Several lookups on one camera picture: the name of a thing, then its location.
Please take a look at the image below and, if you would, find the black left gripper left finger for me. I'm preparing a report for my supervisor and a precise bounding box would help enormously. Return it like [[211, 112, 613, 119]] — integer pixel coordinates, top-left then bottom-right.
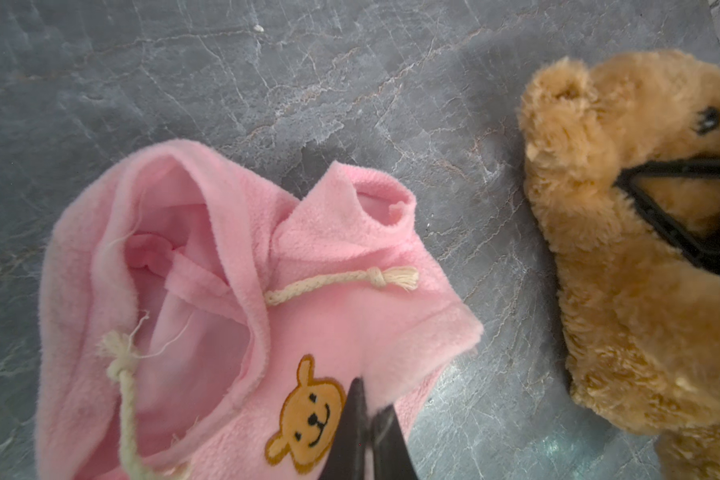
[[318, 377, 369, 480]]

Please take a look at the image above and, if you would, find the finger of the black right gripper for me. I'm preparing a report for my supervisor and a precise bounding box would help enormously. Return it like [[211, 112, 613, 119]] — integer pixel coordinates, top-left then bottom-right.
[[614, 157, 720, 276]]

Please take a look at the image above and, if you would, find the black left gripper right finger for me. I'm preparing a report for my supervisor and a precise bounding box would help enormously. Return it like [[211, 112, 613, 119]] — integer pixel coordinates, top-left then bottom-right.
[[371, 404, 418, 480]]

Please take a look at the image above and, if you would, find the brown plush teddy bear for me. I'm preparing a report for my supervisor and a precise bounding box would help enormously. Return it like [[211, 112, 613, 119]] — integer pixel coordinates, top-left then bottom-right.
[[519, 50, 720, 479]]

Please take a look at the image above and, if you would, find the pink bear hoodie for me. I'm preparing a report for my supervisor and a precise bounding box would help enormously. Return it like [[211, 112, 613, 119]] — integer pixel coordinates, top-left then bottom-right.
[[35, 140, 483, 479]]

